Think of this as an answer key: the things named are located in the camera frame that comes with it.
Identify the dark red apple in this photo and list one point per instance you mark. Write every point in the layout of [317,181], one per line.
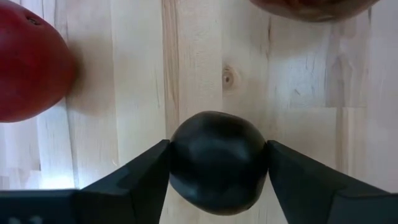
[311,9]

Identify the black plum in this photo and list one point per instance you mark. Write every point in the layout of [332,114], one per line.
[217,165]

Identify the bright red apple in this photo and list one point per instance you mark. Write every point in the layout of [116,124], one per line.
[28,62]

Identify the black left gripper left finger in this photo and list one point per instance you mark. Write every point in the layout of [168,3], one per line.
[124,193]

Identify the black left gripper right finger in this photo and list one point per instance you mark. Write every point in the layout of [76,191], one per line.
[311,193]

